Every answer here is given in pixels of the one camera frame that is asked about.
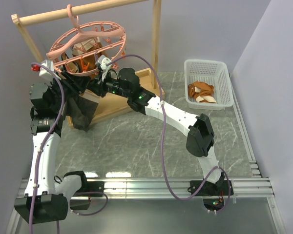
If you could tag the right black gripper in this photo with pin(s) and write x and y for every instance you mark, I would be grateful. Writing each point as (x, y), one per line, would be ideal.
(97, 88)

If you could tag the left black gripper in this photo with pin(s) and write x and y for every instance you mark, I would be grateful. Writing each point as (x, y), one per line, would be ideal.
(78, 83)

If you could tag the dark grey underwear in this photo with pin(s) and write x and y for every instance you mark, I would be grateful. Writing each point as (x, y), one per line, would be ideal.
(80, 110)

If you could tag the pink round clip hanger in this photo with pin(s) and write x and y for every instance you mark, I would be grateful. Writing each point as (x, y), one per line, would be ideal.
(110, 35)

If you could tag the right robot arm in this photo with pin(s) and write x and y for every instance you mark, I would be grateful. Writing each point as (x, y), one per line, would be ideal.
(197, 129)

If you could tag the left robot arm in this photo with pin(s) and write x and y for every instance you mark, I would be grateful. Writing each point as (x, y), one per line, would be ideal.
(43, 200)

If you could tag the brown hanging underwear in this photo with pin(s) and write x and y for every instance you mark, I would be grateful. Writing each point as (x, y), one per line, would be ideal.
(87, 60)

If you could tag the beige hanging underwear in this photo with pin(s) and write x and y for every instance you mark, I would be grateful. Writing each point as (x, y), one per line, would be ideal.
(83, 46)

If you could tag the orange underwear in basket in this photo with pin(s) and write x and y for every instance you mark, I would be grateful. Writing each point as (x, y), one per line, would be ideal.
(201, 92)

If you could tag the wooden clothes rack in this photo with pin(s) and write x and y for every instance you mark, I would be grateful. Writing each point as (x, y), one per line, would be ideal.
(111, 105)

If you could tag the white plastic basket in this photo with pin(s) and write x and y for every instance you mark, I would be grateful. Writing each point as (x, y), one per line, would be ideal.
(213, 73)

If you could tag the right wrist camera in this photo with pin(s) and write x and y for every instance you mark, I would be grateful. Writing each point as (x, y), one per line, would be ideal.
(104, 64)

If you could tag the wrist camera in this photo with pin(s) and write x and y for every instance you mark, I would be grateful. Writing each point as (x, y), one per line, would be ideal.
(104, 64)
(45, 70)

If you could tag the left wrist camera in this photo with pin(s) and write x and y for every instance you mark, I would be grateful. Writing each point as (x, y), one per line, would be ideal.
(45, 70)

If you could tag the aluminium mounting rail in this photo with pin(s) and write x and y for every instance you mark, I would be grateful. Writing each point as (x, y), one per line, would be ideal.
(156, 188)

